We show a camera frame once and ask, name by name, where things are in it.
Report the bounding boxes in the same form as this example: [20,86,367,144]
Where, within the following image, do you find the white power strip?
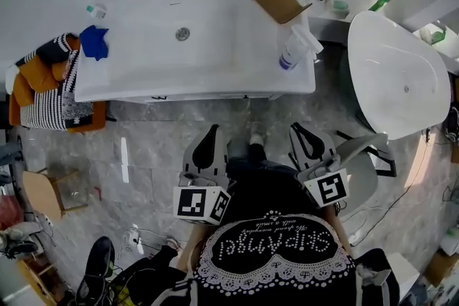
[124,227,141,244]

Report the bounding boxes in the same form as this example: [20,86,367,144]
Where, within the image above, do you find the blue cloth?
[78,24,110,62]

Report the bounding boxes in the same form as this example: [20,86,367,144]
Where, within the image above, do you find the black office chair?
[75,235,116,305]

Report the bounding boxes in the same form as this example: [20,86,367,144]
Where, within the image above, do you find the person's left white shoe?
[250,122,268,145]

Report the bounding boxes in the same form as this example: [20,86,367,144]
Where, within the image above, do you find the black white striped blanket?
[19,46,95,130]

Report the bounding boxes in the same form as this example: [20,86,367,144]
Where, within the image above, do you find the wooden stool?
[22,168,89,223]

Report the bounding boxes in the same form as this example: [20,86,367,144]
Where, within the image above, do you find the red plastic bag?
[0,195,24,230]

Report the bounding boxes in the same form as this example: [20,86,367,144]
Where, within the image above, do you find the orange sofa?
[9,32,108,134]

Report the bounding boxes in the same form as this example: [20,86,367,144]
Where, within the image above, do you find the white vanity cabinet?
[73,0,316,105]

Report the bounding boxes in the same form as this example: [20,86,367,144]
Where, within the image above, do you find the small clear green-capped bottle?
[85,2,108,21]

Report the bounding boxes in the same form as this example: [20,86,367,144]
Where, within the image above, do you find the person's black printed shirt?
[157,159,401,306]

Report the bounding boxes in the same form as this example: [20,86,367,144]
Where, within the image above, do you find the orange cushion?
[19,55,60,92]

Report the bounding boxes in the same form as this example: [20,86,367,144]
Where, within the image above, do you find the grey chair with black legs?
[336,130,397,223]

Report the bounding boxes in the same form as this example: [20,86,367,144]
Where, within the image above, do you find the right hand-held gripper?
[288,122,351,209]

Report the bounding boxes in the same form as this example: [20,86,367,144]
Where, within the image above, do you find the person's left forearm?
[177,224,212,269]

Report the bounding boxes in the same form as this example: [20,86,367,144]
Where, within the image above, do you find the green spray bottle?
[421,24,448,46]

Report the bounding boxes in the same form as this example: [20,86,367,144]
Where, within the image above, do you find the white blue-label spray bottle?
[278,24,324,71]

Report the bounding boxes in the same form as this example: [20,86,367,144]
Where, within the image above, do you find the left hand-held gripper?
[173,124,232,226]

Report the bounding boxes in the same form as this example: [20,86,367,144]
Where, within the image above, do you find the person's blue jeans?
[227,138,268,169]

